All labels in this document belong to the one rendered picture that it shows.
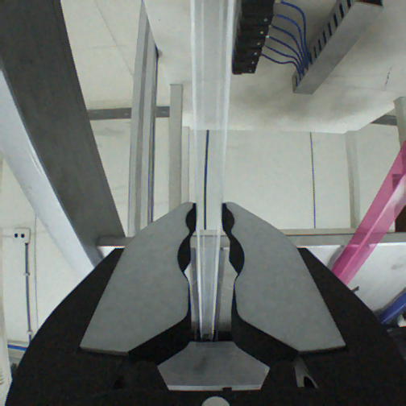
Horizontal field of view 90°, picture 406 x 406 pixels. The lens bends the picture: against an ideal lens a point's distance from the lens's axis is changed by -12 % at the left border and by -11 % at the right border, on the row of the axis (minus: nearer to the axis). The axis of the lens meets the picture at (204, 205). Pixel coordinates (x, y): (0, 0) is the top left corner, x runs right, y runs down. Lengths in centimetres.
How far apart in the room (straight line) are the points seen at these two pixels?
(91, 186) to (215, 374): 22
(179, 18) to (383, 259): 46
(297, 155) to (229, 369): 192
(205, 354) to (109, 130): 202
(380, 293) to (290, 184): 176
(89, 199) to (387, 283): 27
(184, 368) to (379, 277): 22
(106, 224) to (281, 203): 182
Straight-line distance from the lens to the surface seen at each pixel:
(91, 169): 17
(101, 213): 19
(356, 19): 47
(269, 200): 193
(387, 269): 25
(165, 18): 49
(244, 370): 29
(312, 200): 206
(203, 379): 29
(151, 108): 47
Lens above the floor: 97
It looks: 4 degrees down
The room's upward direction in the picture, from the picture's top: 180 degrees clockwise
